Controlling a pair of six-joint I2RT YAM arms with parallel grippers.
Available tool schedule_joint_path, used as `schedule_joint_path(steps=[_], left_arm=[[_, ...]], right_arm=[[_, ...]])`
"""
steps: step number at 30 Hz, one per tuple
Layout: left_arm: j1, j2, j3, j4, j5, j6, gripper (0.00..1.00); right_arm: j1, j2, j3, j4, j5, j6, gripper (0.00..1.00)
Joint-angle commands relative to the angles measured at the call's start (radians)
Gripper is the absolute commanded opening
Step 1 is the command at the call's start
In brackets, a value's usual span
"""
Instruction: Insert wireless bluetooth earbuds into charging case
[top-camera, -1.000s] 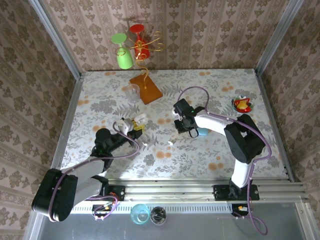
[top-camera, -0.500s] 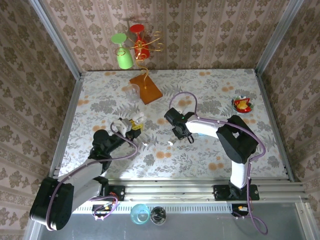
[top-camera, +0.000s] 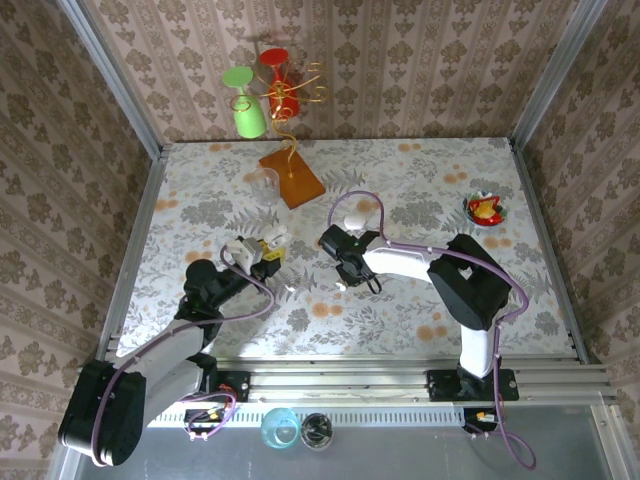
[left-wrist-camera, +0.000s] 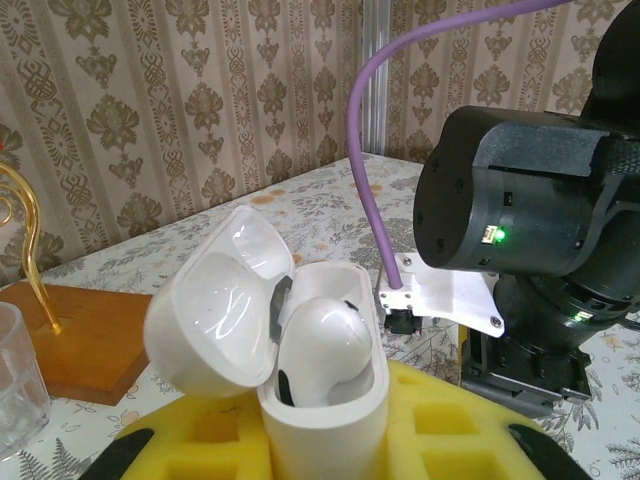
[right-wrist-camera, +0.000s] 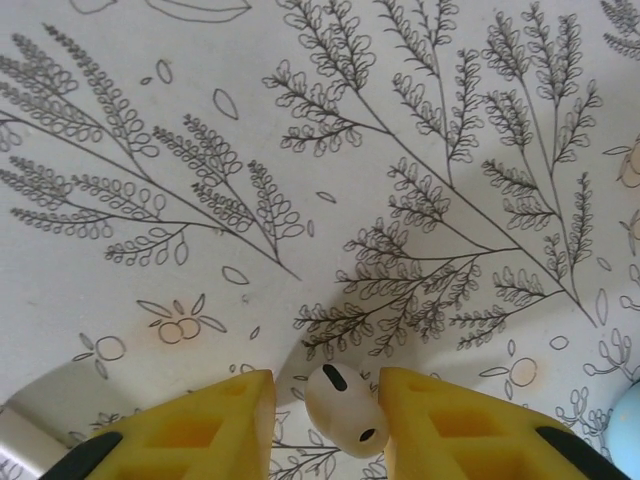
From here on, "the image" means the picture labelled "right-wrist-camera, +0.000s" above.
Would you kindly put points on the white earbud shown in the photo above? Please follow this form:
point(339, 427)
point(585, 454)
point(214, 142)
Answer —
point(345, 415)

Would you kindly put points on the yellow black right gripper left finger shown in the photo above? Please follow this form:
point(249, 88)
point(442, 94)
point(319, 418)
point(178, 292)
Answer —
point(200, 435)

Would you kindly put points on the blue earbuds case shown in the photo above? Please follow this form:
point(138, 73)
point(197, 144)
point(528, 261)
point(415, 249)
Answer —
point(627, 430)

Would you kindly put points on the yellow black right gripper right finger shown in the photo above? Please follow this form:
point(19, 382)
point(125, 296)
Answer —
point(475, 435)

